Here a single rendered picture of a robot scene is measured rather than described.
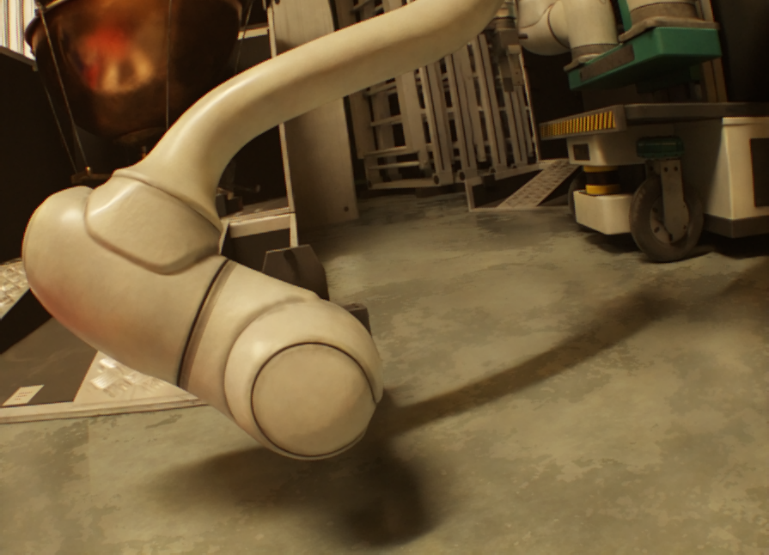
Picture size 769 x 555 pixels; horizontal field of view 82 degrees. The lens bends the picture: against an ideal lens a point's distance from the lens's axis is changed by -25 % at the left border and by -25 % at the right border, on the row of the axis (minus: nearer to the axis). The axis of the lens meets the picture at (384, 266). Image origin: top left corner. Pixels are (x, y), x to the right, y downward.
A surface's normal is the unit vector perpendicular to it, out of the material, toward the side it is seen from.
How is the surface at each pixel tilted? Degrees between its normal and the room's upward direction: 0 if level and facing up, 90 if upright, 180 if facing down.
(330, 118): 90
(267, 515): 0
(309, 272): 82
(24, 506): 0
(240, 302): 43
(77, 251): 68
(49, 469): 0
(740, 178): 90
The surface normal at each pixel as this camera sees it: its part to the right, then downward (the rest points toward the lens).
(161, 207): 0.41, -0.25
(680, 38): -0.04, 0.18
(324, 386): 0.24, -0.11
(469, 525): -0.14, -0.97
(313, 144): 0.49, 0.09
